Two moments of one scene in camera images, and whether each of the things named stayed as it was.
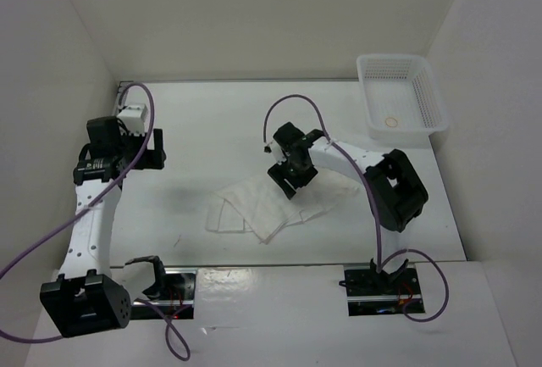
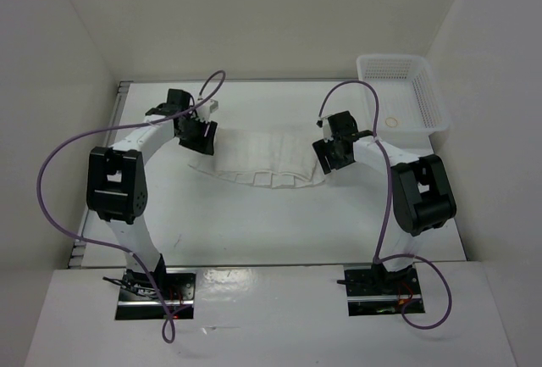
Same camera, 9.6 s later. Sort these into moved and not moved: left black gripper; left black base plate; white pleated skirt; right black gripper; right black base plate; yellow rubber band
Moved: left black gripper; white pleated skirt; right black gripper
Not moved: yellow rubber band; left black base plate; right black base plate
